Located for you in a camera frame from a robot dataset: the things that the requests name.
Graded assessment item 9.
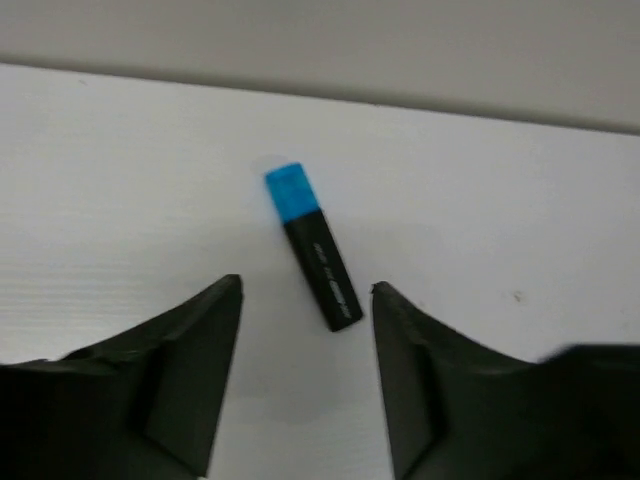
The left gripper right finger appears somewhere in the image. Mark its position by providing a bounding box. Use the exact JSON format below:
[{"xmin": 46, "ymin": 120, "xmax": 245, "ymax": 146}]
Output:
[{"xmin": 371, "ymin": 282, "xmax": 639, "ymax": 479}]

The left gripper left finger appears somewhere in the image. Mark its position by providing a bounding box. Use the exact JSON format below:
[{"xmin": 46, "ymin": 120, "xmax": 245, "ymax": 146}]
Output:
[{"xmin": 1, "ymin": 274, "xmax": 243, "ymax": 479}]

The blue cap black highlighter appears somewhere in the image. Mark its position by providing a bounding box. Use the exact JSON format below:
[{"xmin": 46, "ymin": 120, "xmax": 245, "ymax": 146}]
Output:
[{"xmin": 264, "ymin": 163, "xmax": 363, "ymax": 332}]

